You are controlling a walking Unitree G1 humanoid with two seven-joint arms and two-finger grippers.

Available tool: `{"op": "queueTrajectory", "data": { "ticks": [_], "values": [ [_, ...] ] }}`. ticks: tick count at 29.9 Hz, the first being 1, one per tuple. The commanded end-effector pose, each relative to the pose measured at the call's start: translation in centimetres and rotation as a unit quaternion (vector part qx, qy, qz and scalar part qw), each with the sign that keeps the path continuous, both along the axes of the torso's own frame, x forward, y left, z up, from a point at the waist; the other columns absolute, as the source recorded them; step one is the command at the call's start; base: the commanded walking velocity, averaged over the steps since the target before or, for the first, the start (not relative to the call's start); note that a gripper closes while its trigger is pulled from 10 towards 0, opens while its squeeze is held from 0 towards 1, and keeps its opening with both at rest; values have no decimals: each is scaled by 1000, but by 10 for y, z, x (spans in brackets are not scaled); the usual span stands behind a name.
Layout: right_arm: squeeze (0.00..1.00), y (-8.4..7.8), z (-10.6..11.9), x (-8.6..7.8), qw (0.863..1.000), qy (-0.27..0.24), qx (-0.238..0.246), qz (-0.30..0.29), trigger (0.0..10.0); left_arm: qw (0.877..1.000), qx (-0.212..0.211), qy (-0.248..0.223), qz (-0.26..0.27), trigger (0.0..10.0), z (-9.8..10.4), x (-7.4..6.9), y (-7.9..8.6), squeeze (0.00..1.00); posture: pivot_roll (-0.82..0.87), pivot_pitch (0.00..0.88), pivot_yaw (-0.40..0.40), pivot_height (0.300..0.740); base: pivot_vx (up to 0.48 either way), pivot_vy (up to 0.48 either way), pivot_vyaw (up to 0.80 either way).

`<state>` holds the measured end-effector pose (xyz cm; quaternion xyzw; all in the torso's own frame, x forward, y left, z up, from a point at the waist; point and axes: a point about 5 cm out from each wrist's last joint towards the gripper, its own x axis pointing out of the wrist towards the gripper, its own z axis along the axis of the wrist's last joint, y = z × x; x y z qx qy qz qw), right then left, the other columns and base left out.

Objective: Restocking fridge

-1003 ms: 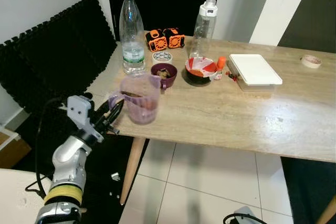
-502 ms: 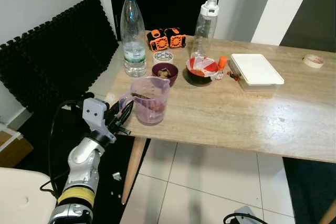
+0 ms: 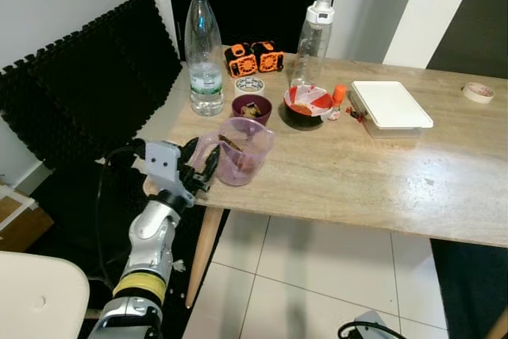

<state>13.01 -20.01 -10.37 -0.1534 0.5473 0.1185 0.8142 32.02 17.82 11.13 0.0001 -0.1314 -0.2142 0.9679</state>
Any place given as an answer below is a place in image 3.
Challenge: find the small orange capped bottle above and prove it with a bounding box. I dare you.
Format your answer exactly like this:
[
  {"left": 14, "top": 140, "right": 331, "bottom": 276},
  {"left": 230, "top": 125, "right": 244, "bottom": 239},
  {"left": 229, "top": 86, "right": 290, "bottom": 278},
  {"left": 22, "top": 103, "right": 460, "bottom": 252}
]
[{"left": 329, "top": 84, "right": 348, "bottom": 122}]

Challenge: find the cardboard box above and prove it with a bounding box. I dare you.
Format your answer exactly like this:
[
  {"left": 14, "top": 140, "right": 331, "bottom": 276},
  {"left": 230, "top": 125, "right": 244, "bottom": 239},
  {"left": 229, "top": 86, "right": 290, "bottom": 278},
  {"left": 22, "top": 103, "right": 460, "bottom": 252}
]
[{"left": 0, "top": 183, "right": 55, "bottom": 253}]

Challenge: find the brown food piece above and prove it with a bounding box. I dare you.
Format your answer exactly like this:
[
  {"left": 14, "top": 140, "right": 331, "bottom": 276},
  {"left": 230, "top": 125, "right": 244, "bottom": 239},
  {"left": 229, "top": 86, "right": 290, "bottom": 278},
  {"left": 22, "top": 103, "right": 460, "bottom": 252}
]
[{"left": 217, "top": 134, "right": 248, "bottom": 156}]

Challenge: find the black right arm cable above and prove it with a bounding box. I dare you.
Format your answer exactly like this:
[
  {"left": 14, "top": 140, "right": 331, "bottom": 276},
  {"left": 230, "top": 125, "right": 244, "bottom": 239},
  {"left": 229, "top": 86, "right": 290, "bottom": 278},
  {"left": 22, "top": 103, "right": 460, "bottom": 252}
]
[{"left": 337, "top": 320, "right": 407, "bottom": 339}]

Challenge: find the clear bottle teal cap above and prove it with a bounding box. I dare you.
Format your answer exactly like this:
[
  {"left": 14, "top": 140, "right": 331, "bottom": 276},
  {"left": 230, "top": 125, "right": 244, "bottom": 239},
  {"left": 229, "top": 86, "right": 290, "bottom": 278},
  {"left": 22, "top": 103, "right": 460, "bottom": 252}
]
[{"left": 184, "top": 0, "right": 226, "bottom": 117}]

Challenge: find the white chair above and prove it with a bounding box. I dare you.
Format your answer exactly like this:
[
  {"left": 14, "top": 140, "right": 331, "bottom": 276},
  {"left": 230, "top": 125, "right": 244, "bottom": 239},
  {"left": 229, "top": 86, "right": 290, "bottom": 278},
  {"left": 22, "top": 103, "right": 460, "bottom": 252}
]
[{"left": 0, "top": 251, "right": 90, "bottom": 339}]

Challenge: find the clear bottle white lid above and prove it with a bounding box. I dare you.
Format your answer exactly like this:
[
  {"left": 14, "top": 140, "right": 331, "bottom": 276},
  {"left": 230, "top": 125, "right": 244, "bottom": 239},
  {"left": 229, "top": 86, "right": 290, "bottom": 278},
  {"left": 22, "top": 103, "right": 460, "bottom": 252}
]
[{"left": 294, "top": 0, "right": 337, "bottom": 92}]

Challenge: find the black foam panel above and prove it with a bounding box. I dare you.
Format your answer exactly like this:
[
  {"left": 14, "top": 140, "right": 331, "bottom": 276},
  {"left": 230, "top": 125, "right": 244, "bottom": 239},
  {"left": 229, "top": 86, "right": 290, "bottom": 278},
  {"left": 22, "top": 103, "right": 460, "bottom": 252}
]
[{"left": 0, "top": 0, "right": 183, "bottom": 171}]

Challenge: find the black bowl red white wrapper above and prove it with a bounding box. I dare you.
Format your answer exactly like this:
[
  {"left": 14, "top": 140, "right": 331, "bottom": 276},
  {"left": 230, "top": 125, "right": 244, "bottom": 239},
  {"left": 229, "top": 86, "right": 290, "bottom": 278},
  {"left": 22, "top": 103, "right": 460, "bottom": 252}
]
[{"left": 283, "top": 84, "right": 335, "bottom": 132}]

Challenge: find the purple bowl with food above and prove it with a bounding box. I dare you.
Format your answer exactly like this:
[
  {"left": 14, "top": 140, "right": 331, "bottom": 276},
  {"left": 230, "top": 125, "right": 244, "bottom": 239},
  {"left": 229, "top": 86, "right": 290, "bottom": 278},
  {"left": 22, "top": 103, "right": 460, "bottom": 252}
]
[{"left": 231, "top": 94, "right": 274, "bottom": 127}]

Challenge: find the translucent purple measuring cup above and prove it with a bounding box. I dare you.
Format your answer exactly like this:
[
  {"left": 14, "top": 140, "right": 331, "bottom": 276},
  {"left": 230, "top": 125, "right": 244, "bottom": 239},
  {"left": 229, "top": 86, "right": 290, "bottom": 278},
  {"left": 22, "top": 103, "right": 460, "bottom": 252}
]
[{"left": 193, "top": 117, "right": 276, "bottom": 188}]

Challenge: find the wooden table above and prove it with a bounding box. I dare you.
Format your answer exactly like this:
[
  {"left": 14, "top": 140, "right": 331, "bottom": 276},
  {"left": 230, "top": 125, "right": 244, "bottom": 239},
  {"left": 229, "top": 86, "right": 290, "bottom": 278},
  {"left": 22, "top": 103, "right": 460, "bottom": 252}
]
[{"left": 135, "top": 52, "right": 508, "bottom": 310}]

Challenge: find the white lidded container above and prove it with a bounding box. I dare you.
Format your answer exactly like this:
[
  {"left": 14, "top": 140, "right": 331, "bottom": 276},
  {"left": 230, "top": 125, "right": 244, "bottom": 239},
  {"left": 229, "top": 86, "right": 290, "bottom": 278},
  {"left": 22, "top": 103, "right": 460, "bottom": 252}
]
[{"left": 348, "top": 79, "right": 436, "bottom": 139}]

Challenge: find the beige tape roll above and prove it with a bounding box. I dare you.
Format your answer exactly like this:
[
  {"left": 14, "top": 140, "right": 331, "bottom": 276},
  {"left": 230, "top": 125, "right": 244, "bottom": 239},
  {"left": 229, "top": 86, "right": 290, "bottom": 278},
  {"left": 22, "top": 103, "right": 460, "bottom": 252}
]
[{"left": 463, "top": 82, "right": 496, "bottom": 105}]

